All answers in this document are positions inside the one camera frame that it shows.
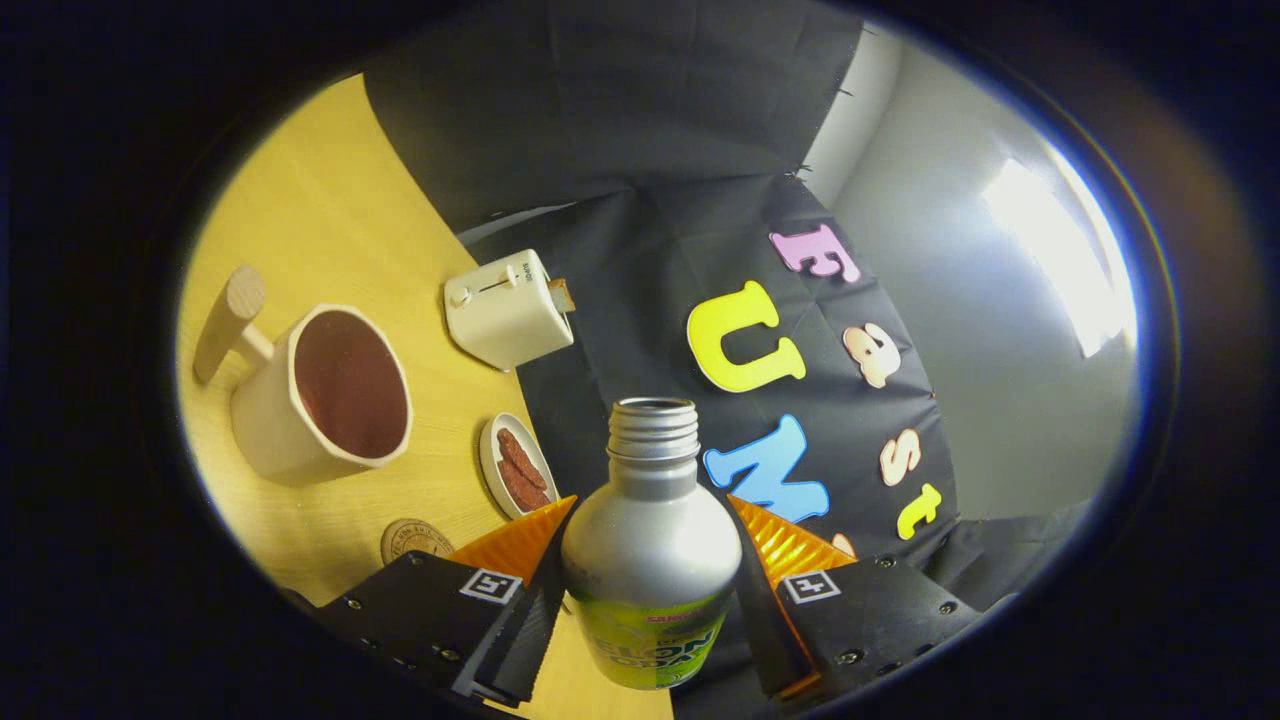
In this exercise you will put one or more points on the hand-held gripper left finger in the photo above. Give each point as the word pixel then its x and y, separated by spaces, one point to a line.
pixel 525 640

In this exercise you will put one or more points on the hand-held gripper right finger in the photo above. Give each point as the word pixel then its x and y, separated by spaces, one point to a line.
pixel 775 640

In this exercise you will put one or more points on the round cork coaster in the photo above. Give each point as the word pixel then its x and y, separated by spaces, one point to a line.
pixel 412 540

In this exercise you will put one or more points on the silver bottle with green label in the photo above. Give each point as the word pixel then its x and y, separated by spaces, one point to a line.
pixel 650 550

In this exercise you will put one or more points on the red-brown meat slice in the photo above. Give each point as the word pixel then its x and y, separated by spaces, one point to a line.
pixel 522 455
pixel 522 492

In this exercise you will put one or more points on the small white plate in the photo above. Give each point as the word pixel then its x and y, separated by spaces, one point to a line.
pixel 490 460

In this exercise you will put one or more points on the cream white toaster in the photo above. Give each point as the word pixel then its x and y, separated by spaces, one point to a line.
pixel 505 320

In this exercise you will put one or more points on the brown toast slice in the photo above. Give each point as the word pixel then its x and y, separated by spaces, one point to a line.
pixel 562 296

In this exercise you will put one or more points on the wooden table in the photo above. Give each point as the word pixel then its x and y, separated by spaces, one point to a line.
pixel 330 220

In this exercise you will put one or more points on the black backdrop cloth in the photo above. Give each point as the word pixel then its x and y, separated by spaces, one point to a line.
pixel 620 130

